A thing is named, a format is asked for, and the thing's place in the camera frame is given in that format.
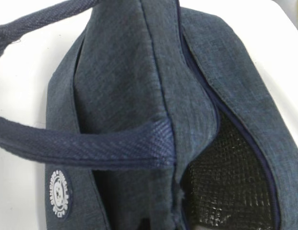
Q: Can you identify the dark navy fabric lunch bag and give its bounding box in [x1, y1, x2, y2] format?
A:
[0, 0, 298, 230]

